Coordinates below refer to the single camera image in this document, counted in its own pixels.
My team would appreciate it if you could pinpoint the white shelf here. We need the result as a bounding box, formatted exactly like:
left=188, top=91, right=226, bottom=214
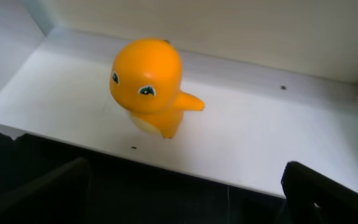
left=0, top=0, right=358, bottom=203

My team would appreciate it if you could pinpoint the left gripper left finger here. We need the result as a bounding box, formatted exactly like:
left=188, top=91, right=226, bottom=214
left=0, top=157, right=91, bottom=224

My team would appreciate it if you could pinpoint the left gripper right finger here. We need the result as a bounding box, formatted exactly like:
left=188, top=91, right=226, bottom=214
left=280, top=161, right=358, bottom=224

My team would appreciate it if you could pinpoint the orange toy figure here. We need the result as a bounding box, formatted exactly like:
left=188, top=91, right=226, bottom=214
left=109, top=37, right=206, bottom=139

